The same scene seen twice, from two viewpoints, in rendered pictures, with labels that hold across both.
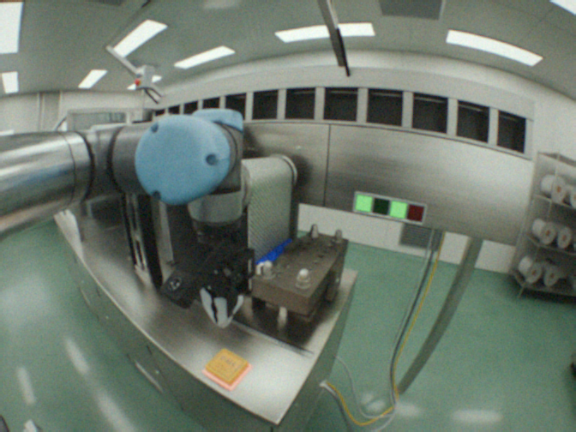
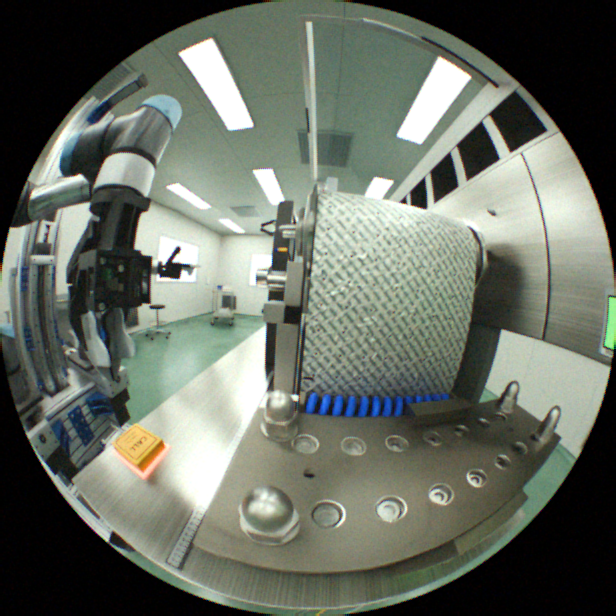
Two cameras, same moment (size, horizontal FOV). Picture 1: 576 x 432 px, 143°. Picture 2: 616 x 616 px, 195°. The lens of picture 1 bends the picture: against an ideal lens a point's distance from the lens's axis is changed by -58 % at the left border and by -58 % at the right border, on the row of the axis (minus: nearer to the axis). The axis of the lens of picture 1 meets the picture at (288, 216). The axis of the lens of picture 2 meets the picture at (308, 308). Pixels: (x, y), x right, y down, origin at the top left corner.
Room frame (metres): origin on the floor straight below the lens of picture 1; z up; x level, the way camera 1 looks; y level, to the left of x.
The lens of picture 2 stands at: (0.47, -0.09, 1.17)
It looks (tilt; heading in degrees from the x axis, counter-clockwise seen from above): 7 degrees down; 66
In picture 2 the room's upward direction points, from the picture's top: 5 degrees clockwise
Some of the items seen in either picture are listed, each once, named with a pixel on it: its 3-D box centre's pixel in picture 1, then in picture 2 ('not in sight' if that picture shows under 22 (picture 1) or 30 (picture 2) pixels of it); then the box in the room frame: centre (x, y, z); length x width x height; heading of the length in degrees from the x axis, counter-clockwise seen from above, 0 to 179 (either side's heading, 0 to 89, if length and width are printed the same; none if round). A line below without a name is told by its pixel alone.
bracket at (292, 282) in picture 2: not in sight; (280, 349); (0.56, 0.21, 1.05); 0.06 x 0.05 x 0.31; 154
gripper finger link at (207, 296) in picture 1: (219, 300); (120, 346); (0.33, 0.12, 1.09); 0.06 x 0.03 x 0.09; 154
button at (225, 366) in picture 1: (226, 366); (138, 446); (0.30, 0.12, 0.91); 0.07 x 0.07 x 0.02; 64
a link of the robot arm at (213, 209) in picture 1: (214, 204); (123, 186); (0.32, 0.11, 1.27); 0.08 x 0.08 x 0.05
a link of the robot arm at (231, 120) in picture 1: (214, 150); (143, 135); (0.31, 0.11, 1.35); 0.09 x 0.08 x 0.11; 6
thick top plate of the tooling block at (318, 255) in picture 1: (309, 263); (441, 475); (0.64, -0.08, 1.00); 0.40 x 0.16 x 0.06; 154
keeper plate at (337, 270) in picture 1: (336, 278); (463, 544); (0.62, -0.17, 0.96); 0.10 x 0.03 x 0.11; 154
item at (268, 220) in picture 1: (271, 225); (398, 340); (0.66, 0.05, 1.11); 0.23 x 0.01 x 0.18; 154
